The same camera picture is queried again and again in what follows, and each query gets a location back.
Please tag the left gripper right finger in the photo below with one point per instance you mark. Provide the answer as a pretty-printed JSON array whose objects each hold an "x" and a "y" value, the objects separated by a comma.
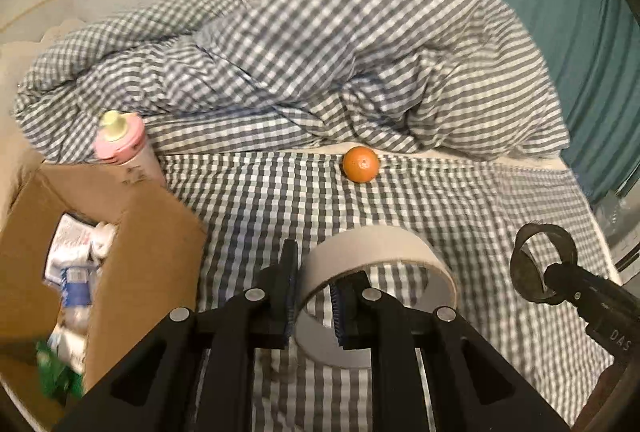
[{"x": 431, "y": 370}]

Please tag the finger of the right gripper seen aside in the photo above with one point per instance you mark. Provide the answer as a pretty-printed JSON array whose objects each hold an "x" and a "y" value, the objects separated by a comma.
[{"x": 611, "y": 312}]

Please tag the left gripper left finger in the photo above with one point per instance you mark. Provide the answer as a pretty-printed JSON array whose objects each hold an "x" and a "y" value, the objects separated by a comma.
[{"x": 195, "y": 371}]

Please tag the white tape roll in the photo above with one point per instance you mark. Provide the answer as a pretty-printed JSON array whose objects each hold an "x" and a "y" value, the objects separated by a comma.
[{"x": 352, "y": 251}]

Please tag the brown cardboard box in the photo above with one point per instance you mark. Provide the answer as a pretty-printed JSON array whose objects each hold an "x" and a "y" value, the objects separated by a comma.
[{"x": 152, "y": 267}]

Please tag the green packet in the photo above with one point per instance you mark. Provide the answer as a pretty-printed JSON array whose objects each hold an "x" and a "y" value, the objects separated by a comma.
[{"x": 57, "y": 380}]

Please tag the blue labelled bottle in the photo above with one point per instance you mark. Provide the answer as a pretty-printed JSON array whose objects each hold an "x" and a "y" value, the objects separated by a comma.
[{"x": 76, "y": 291}]

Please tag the grey checked bed sheet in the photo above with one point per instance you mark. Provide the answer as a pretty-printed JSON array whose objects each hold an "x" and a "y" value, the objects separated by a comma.
[{"x": 470, "y": 212}]

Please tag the white red packet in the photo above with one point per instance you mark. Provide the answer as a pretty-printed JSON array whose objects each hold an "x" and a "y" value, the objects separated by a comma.
[{"x": 77, "y": 243}]

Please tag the pink lidded cup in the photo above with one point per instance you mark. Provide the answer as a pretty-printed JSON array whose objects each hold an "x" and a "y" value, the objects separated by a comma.
[{"x": 121, "y": 140}]

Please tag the orange mandarin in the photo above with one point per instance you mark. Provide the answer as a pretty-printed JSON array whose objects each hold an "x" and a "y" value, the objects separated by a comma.
[{"x": 360, "y": 164}]

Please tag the teal curtain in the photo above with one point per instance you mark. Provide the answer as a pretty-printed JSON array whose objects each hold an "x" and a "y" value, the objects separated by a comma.
[{"x": 592, "y": 51}]

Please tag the grey checked duvet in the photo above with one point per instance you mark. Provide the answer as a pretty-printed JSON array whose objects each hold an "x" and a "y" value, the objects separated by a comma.
[{"x": 211, "y": 76}]

